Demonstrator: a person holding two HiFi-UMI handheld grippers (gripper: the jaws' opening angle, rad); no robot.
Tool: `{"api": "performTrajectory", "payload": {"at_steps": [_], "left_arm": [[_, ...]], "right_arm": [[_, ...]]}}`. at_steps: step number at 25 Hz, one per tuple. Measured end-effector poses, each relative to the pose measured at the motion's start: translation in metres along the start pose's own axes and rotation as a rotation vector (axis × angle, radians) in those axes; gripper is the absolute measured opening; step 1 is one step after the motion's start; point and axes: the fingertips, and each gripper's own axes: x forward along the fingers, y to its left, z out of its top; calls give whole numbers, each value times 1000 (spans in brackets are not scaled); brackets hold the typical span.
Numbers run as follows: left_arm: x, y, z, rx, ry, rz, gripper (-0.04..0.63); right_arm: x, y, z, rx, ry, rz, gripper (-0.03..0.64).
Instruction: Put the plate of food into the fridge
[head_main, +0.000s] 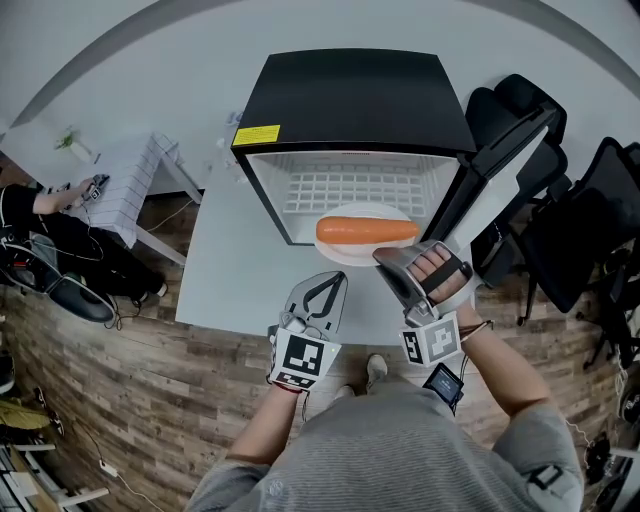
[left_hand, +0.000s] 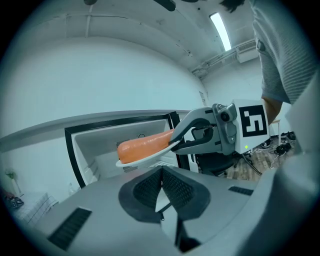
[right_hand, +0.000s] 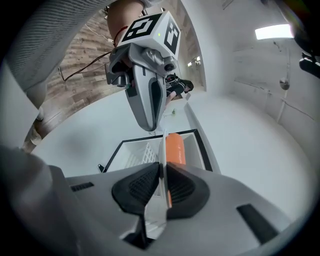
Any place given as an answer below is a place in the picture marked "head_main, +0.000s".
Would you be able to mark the person's left forearm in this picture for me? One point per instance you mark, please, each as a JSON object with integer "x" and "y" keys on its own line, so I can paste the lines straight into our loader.
{"x": 265, "y": 425}

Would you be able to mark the small black screen device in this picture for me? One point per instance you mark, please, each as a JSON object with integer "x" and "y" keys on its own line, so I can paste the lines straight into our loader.
{"x": 444, "y": 386}

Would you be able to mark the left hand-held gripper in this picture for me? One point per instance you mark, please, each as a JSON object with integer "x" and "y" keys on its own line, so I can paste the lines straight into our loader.
{"x": 300, "y": 357}

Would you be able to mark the black mini fridge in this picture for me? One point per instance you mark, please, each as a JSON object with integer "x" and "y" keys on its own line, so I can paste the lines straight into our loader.
{"x": 350, "y": 95}

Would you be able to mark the white power strip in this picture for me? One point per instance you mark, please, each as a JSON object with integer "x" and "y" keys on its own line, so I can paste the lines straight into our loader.
{"x": 108, "y": 468}

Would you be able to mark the white checked tablecloth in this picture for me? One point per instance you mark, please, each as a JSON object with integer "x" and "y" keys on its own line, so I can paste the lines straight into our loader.
{"x": 125, "y": 185}

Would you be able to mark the white plate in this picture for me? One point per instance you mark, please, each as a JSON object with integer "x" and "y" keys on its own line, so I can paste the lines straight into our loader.
{"x": 350, "y": 256}

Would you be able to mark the person's right forearm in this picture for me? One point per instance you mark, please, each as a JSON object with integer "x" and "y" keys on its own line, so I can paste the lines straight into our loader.
{"x": 500, "y": 380}

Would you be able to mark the small green plant in vase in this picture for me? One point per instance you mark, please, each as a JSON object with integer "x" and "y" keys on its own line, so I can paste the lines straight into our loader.
{"x": 70, "y": 140}

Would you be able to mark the person's light shoe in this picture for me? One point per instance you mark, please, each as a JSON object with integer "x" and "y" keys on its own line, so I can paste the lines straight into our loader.
{"x": 376, "y": 370}
{"x": 345, "y": 391}

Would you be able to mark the person's right hand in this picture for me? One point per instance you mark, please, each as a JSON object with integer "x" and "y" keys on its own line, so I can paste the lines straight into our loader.
{"x": 425, "y": 265}

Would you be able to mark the black mesh office chair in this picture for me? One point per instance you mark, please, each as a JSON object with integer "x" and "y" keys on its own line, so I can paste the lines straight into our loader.
{"x": 585, "y": 225}

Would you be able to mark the yellow fridge label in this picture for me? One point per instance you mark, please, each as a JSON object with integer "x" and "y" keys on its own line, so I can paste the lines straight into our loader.
{"x": 257, "y": 136}

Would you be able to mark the orange carrot food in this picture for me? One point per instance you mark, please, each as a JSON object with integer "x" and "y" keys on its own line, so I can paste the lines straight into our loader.
{"x": 365, "y": 230}

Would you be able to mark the dark swivel chair seat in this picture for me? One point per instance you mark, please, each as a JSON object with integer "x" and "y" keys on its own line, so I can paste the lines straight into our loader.
{"x": 80, "y": 300}

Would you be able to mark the person's grey shirt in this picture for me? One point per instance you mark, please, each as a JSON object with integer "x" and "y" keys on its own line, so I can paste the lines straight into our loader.
{"x": 390, "y": 450}

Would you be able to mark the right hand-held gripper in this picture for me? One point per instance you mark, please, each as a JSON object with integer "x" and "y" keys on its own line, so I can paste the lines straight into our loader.
{"x": 440, "y": 340}

